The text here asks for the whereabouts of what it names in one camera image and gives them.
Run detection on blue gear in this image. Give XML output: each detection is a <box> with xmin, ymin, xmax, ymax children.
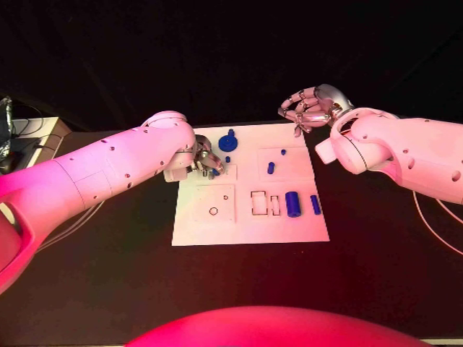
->
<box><xmin>218</xmin><ymin>135</ymin><xmax>241</xmax><ymax>152</ymax></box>

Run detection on white cable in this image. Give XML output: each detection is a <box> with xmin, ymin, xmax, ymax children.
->
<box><xmin>48</xmin><ymin>200</ymin><xmax>103</xmax><ymax>241</ymax></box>
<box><xmin>435</xmin><ymin>198</ymin><xmax>463</xmax><ymax>234</ymax></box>
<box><xmin>37</xmin><ymin>200</ymin><xmax>107</xmax><ymax>254</ymax></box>
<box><xmin>414</xmin><ymin>190</ymin><xmax>463</xmax><ymax>263</ymax></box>

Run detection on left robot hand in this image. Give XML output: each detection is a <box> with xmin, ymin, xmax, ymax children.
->
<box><xmin>183</xmin><ymin>135</ymin><xmax>228</xmax><ymax>181</ymax></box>

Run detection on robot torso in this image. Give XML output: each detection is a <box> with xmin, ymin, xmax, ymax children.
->
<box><xmin>124</xmin><ymin>305</ymin><xmax>435</xmax><ymax>347</ymax></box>

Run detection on white task board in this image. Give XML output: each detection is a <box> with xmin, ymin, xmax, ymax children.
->
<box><xmin>172</xmin><ymin>122</ymin><xmax>332</xmax><ymax>247</ymax></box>

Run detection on thick blue cylinder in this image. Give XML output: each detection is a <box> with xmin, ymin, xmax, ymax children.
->
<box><xmin>285</xmin><ymin>191</ymin><xmax>303</xmax><ymax>218</ymax></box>

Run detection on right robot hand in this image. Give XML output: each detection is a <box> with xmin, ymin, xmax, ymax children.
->
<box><xmin>277</xmin><ymin>83</ymin><xmax>356</xmax><ymax>138</ymax></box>

